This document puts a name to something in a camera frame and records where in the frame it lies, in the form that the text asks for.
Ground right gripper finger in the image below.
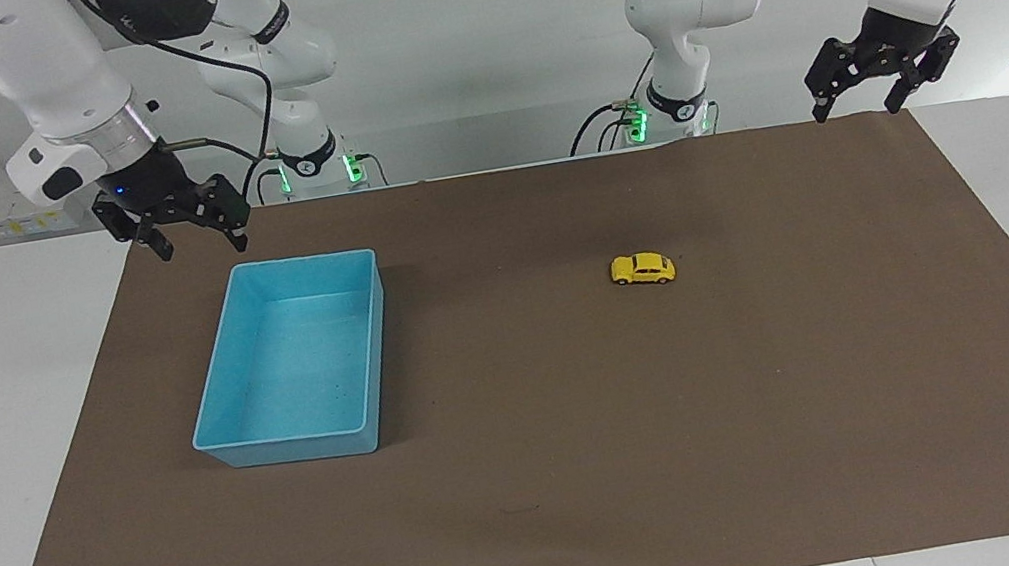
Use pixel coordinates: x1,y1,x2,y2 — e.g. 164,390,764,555
90,187,177,275
184,169,259,263

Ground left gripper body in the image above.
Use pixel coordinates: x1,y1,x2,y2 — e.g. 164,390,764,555
846,0,956,74

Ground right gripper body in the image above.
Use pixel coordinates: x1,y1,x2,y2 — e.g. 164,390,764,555
87,136,209,231

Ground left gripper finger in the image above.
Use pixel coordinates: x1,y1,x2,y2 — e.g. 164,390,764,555
873,25,972,116
797,28,901,126

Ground yellow beetle toy car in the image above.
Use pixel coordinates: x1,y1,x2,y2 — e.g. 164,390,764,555
607,246,678,293

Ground white and yellow box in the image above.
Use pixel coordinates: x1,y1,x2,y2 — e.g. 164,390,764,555
0,184,90,243

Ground light blue plastic bin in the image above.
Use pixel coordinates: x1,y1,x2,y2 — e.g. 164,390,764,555
165,243,410,481

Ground black cable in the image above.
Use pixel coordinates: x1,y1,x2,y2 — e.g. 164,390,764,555
160,127,264,180
563,97,648,158
71,0,292,225

